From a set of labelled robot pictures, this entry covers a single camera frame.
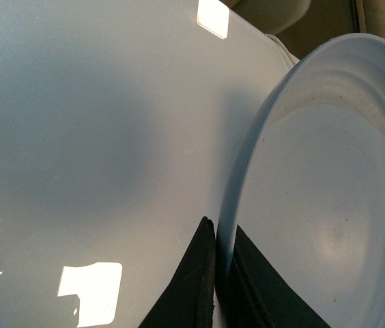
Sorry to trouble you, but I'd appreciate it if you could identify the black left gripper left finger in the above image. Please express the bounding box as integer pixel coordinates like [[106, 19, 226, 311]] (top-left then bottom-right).
[[140, 217, 216, 327]]

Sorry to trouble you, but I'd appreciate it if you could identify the beige chair left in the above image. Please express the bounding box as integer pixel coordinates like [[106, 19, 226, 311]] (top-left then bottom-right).
[[353, 0, 385, 39]]

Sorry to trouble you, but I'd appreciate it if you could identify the beige chair centre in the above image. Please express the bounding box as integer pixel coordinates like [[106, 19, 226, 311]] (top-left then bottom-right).
[[223, 1, 359, 35]]

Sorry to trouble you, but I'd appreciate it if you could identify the beige chair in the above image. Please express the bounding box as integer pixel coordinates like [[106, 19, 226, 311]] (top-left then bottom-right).
[[223, 1, 359, 35], [353, 0, 385, 39]]

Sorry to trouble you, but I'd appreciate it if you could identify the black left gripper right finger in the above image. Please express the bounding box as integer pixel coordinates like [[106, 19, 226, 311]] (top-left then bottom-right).
[[226, 227, 329, 327]]

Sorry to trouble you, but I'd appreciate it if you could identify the light blue round plate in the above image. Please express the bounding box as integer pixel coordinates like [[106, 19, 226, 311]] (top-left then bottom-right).
[[216, 33, 385, 327]]

